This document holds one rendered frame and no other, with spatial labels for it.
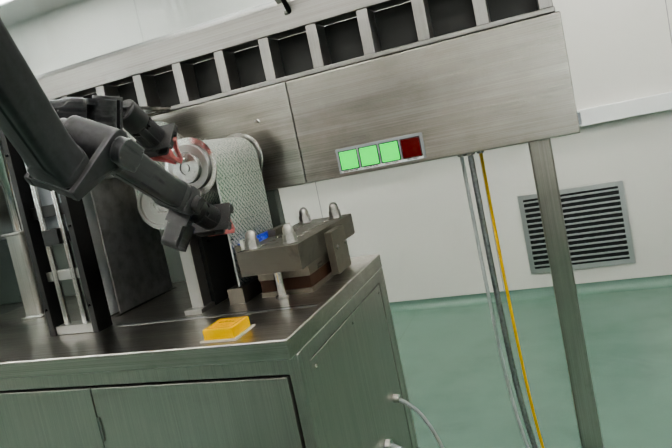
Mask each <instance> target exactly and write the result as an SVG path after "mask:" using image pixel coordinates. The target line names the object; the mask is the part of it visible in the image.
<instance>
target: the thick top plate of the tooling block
mask: <svg viewBox="0 0 672 448"><path fill-rule="evenodd" d="M337 225H343V226H344V231H345V235H346V239H347V238H349V237H350V236H352V235H353V234H354V233H355V230H354V225H353V221H352V216H351V213H350V214H343V215H342V216H341V217H339V218H333V219H329V217H325V218H318V219H312V221H311V222H308V223H303V224H300V222H299V223H297V224H295V225H293V226H292V227H293V229H294V232H296V236H297V239H298V241H297V242H294V243H290V244H283V239H282V235H283V233H281V234H279V235H277V236H273V237H268V238H266V239H264V240H262V241H260V242H259V244H260V246H261V247H260V248H257V249H253V250H242V251H240V252H237V257H238V262H239V266H240V271H241V275H242V277H248V276H256V275H263V274H271V273H279V272H287V271H295V270H302V269H304V268H305V267H307V266H308V265H310V264H311V263H312V262H314V261H315V260H317V259H318V258H320V257H321V256H323V255H324V254H326V253H327V252H328V251H327V247H326V242H325V237H324V233H325V232H327V231H328V230H330V229H332V228H334V227H335V226H337Z"/></svg>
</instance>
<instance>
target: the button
mask: <svg viewBox="0 0 672 448"><path fill-rule="evenodd" d="M249 326H250V321H249V317H248V316H243V317H233V318H223V319H219V320H218V321H216V322H215V323H213V324H212V325H210V326H209V327H207V328H206V329H204V330H203V336H204V340H205V341H206V340H218V339H230V338H235V337H236V336H238V335H239V334H240V333H242V332H243V331H244V330H246V329H247V328H248V327H249Z"/></svg>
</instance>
